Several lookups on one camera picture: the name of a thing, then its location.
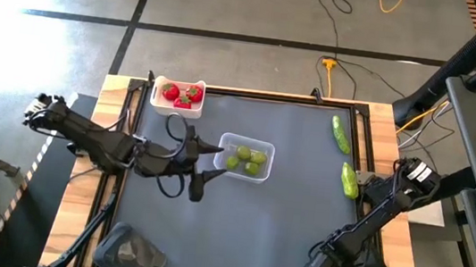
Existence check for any grey table mat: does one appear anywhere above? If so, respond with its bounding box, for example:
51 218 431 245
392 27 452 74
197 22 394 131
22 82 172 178
108 82 385 267

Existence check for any white box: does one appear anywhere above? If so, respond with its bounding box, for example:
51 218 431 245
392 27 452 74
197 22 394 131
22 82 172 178
406 197 449 228

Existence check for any yellow floor cable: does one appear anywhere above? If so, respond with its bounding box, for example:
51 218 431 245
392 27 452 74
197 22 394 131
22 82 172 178
374 0 410 17

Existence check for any thick black stand pole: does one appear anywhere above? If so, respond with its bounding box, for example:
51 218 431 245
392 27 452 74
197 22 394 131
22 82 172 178
389 0 476 138

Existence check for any dark grey plastic basket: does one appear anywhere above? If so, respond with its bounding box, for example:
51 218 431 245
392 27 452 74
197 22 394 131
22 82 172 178
91 218 171 267

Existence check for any black striped floor panel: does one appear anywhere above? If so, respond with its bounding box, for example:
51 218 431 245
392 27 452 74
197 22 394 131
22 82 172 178
0 83 99 267

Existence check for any clear plastic basket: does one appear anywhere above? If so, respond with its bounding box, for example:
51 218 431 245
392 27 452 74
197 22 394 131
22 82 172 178
211 130 278 187

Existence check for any black metal table frame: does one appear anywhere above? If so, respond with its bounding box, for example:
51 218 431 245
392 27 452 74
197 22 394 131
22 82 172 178
46 68 444 267

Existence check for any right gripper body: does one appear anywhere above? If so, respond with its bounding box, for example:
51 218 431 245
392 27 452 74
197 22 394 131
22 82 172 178
304 239 370 267

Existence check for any green toy cucumber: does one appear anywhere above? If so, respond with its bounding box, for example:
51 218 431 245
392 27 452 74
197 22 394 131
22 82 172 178
328 113 355 156
338 161 363 201

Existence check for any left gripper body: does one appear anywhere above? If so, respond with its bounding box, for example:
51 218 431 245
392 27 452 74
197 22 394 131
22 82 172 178
136 133 202 183

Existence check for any yellow and white cable bundle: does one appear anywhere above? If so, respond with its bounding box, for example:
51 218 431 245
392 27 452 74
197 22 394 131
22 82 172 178
393 94 452 154

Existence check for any long black floor cable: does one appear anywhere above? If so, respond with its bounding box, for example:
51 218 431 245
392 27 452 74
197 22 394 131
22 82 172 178
286 0 419 100

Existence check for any slatted wooden panel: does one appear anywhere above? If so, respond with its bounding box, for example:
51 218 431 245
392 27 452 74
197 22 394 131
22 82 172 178
461 0 476 32

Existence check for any white plastic basket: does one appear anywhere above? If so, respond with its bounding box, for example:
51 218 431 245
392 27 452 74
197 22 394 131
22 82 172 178
147 73 208 121

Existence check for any yellow plug cable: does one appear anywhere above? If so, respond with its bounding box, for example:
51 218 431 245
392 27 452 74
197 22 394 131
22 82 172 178
318 58 340 99

